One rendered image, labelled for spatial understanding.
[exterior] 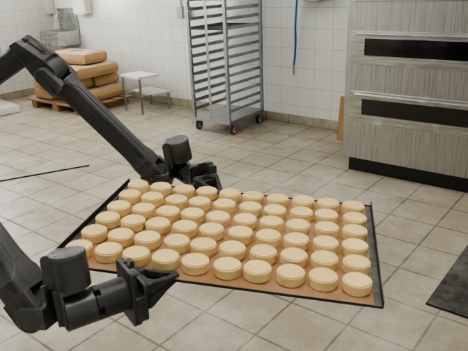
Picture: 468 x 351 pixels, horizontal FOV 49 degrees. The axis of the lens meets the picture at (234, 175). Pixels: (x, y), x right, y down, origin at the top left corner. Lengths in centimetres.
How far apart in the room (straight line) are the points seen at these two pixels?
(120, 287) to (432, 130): 321
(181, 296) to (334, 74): 322
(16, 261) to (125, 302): 19
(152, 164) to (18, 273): 58
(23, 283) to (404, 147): 340
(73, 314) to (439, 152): 334
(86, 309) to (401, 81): 330
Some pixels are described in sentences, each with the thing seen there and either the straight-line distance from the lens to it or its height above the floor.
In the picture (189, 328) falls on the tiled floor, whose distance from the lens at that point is 246.
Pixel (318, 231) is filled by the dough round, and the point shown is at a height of 100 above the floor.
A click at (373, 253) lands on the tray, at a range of 104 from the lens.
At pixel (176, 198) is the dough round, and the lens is 118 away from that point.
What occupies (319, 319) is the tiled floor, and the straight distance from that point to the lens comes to 249.
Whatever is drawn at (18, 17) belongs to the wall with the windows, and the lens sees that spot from 821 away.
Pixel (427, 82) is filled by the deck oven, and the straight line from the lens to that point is 383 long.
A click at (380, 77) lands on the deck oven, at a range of 395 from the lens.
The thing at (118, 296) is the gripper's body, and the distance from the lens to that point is 87.
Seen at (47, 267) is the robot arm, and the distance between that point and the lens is 86.
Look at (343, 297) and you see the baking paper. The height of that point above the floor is 98.
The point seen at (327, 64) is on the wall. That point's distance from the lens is 529.
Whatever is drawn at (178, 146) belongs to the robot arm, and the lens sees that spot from 133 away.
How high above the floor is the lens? 148
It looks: 21 degrees down
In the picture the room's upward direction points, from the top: 3 degrees counter-clockwise
